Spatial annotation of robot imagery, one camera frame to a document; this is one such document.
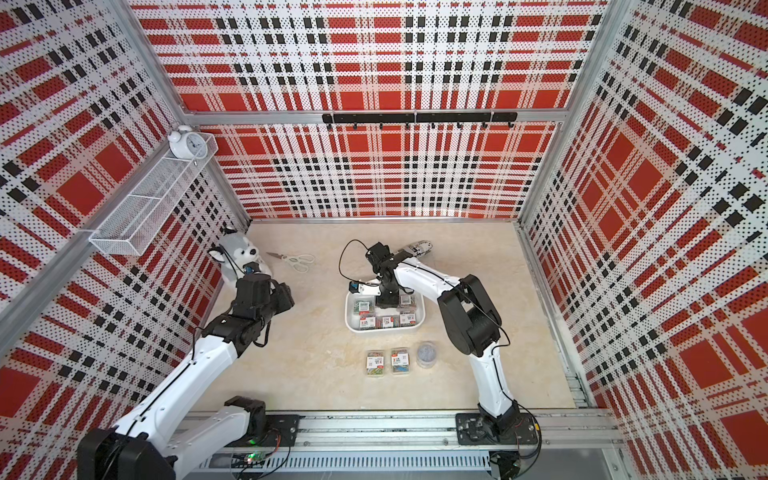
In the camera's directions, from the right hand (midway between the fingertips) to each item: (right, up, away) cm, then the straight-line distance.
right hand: (392, 291), depth 95 cm
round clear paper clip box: (+10, -16, -12) cm, 23 cm away
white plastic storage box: (-12, -9, -3) cm, 15 cm away
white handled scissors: (-34, +9, +13) cm, 38 cm away
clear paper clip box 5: (0, -9, -5) cm, 10 cm away
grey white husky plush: (-49, +12, -5) cm, 50 cm away
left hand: (-30, +2, -11) cm, 32 cm away
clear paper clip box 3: (+5, -8, -4) cm, 10 cm away
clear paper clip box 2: (+3, -18, -12) cm, 22 cm away
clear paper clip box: (-4, -18, -13) cm, 23 cm away
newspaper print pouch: (+9, +14, +13) cm, 21 cm away
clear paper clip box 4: (-7, -9, -5) cm, 13 cm away
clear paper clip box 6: (-9, -5, -2) cm, 10 cm away
